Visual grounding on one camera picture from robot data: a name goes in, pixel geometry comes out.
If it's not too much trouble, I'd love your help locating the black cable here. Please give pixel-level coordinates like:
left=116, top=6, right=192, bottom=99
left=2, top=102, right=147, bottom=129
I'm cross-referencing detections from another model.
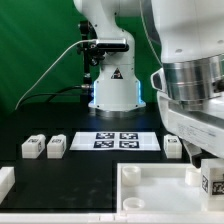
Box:
left=18, top=85, right=84, bottom=108

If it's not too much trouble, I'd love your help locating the white square table top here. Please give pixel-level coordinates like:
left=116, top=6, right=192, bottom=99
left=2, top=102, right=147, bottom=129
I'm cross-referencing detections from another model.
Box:
left=116, top=162, right=224, bottom=214

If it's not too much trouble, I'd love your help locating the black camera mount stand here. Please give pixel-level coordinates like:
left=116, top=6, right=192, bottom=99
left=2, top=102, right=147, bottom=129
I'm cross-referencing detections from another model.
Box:
left=77, top=20, right=105, bottom=104

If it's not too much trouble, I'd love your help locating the white obstacle bar left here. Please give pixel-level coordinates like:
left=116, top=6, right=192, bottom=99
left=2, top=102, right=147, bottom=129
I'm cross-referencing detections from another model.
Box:
left=0, top=167, right=15, bottom=204

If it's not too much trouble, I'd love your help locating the white sheet with tags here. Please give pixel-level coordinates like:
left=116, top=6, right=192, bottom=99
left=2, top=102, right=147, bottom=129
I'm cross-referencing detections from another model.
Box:
left=70, top=132, right=160, bottom=151

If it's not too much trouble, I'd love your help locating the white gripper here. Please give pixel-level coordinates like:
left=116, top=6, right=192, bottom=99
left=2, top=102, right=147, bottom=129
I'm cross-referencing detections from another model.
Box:
left=157, top=92, right=224, bottom=168

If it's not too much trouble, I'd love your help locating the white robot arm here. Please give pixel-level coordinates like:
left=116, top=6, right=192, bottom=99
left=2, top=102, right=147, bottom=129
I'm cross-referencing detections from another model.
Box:
left=73, top=0, right=224, bottom=167

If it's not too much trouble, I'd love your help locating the grey cable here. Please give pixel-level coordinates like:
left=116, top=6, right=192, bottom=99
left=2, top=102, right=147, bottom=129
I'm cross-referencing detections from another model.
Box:
left=14, top=39, right=98, bottom=111

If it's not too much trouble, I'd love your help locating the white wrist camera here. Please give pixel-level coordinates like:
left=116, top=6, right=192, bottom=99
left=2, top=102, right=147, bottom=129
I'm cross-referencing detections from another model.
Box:
left=150, top=68, right=167, bottom=92

